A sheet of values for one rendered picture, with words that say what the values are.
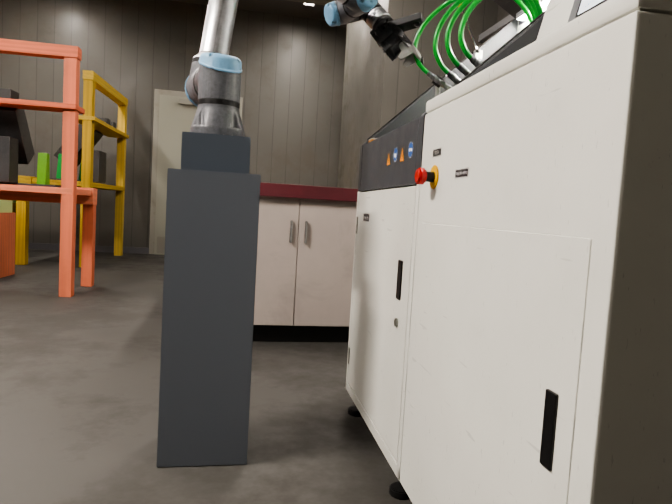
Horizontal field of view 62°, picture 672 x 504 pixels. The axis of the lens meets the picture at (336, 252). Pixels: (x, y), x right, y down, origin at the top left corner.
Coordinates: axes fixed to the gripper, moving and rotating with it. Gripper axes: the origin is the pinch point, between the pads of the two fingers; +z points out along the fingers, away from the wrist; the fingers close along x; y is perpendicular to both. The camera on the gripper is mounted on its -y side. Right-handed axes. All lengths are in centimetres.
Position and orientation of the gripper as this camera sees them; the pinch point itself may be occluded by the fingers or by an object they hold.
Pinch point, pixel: (421, 57)
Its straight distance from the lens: 188.6
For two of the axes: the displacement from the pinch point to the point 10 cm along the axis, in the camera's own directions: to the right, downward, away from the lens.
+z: 5.0, 7.7, -3.9
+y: -7.6, 6.1, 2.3
